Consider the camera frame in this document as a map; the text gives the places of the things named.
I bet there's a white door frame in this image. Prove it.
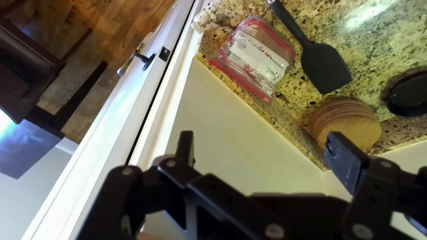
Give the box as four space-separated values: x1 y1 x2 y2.
127 0 211 171

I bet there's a dark wooden furniture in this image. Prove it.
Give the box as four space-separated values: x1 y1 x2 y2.
0 17 110 137

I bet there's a black round lid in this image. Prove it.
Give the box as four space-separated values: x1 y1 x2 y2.
381 66 427 119

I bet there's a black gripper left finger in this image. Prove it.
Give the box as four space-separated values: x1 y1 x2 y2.
76 130 211 240

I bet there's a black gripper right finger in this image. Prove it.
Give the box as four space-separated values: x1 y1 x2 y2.
322 131 427 240

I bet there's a white door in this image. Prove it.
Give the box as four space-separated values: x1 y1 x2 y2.
20 0 198 240

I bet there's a metal lever door handle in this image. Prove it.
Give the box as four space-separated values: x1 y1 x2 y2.
116 43 158 78

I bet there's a black silicone spatula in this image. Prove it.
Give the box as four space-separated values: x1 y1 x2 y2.
266 0 355 97

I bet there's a plastic container red lid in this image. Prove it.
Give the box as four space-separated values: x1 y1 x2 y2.
207 17 297 103

